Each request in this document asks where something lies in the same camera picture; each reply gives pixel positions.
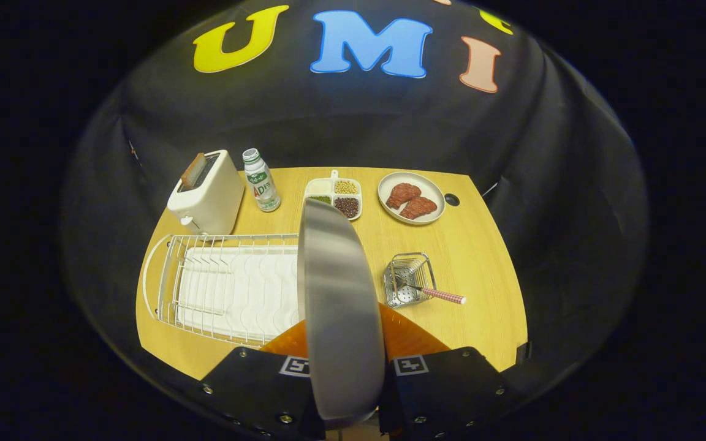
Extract black backdrop cloth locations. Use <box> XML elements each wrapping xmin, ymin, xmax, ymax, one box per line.
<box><xmin>62</xmin><ymin>0</ymin><xmax>648</xmax><ymax>423</ymax></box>

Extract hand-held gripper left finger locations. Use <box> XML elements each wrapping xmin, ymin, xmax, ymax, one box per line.
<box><xmin>197</xmin><ymin>318</ymin><xmax>326</xmax><ymax>441</ymax></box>

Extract white divided dish with beans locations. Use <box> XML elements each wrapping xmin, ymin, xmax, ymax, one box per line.
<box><xmin>303</xmin><ymin>170</ymin><xmax>363</xmax><ymax>221</ymax></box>

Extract brown toast slice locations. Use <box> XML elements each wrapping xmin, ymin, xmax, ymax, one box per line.
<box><xmin>180</xmin><ymin>153</ymin><xmax>207</xmax><ymax>189</ymax></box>

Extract large beige plate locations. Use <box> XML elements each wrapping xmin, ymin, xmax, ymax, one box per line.
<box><xmin>297</xmin><ymin>197</ymin><xmax>386</xmax><ymax>429</ymax></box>

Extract small beige meat plate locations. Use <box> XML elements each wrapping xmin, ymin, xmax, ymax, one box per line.
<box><xmin>378</xmin><ymin>171</ymin><xmax>446</xmax><ymax>225</ymax></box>

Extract spoon with red checked handle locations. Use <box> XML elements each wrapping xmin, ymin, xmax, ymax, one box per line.
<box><xmin>393</xmin><ymin>276</ymin><xmax>468</xmax><ymax>305</ymax></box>

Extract white wire dish rack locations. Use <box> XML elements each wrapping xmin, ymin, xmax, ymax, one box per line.
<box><xmin>143</xmin><ymin>233</ymin><xmax>300</xmax><ymax>350</ymax></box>

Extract red meat patty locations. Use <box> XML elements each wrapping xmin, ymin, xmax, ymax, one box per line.
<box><xmin>385</xmin><ymin>183</ymin><xmax>422</xmax><ymax>210</ymax></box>
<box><xmin>398</xmin><ymin>196</ymin><xmax>438</xmax><ymax>221</ymax></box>

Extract plastic bottle with green label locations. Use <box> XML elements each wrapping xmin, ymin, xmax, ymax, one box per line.
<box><xmin>242</xmin><ymin>148</ymin><xmax>282</xmax><ymax>213</ymax></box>

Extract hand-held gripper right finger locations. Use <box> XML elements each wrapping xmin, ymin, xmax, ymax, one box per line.
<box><xmin>379</xmin><ymin>302</ymin><xmax>513</xmax><ymax>441</ymax></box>

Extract white drip tray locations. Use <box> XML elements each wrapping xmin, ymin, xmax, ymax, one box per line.
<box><xmin>176</xmin><ymin>245</ymin><xmax>300</xmax><ymax>342</ymax></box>

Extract white toaster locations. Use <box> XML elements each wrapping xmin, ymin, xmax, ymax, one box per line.
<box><xmin>167</xmin><ymin>149</ymin><xmax>246</xmax><ymax>236</ymax></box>

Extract metal wire basket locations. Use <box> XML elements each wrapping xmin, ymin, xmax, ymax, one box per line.
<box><xmin>382</xmin><ymin>252</ymin><xmax>438</xmax><ymax>308</ymax></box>

